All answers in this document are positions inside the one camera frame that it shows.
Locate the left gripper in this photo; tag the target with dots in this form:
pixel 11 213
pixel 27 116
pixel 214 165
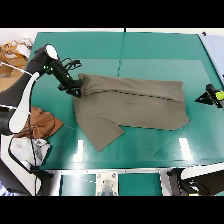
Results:
pixel 72 87

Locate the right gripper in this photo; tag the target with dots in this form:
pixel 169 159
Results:
pixel 212 95

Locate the olive T-shirt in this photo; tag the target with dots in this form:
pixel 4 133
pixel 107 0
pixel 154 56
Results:
pixel 133 100

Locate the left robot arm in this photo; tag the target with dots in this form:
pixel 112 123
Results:
pixel 20 110

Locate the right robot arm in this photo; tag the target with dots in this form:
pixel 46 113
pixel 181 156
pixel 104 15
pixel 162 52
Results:
pixel 203 178

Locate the brown garment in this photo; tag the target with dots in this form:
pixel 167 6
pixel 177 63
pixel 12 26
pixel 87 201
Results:
pixel 43 122

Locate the white garment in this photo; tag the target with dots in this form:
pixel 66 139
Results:
pixel 25 148

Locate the silver frame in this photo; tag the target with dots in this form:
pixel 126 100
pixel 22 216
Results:
pixel 106 184

